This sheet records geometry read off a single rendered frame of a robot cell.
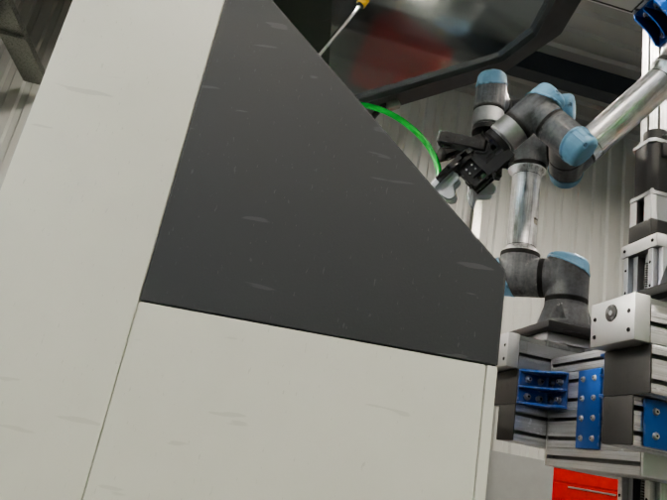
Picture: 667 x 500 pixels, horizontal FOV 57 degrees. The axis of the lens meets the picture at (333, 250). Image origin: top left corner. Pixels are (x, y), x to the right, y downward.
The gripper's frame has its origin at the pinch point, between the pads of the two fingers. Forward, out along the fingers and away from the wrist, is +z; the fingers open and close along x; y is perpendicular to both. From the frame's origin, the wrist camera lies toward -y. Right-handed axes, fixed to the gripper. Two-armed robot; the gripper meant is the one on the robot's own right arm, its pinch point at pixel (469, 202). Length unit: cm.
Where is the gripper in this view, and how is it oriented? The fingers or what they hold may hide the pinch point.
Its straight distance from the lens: 146.0
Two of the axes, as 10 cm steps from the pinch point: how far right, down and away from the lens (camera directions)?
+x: -0.3, 3.0, 9.5
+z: -1.7, 9.4, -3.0
